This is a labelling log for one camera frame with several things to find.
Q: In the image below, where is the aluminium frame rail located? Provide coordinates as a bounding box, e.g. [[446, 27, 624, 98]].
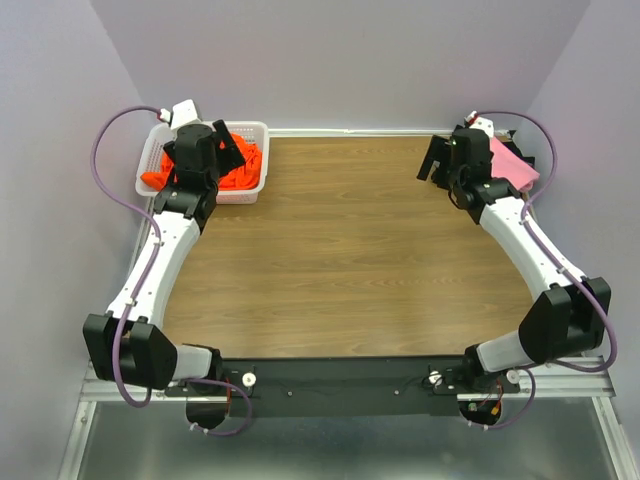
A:
[[59, 358, 639, 479]]

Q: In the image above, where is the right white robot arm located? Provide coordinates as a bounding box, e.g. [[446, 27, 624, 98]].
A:
[[417, 121, 611, 392]]

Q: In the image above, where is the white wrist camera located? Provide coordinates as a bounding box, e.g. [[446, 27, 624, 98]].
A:
[[157, 99, 202, 131], [464, 111, 495, 138]]

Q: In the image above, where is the white plastic basket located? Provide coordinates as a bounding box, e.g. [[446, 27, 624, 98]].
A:
[[135, 121, 270, 205]]

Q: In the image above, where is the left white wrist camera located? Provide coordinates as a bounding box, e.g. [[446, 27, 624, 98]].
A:
[[157, 99, 202, 131]]

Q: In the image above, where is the pink folded t-shirt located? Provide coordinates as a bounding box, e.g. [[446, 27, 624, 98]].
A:
[[489, 138, 540, 193]]

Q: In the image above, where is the orange t-shirt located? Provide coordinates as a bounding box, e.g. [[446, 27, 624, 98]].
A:
[[139, 133, 262, 191]]

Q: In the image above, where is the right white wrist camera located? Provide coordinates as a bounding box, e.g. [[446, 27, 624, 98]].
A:
[[464, 111, 495, 138]]

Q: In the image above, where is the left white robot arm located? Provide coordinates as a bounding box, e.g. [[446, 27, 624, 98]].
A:
[[83, 120, 244, 395]]

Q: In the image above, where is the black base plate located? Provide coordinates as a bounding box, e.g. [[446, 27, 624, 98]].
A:
[[165, 355, 520, 427]]

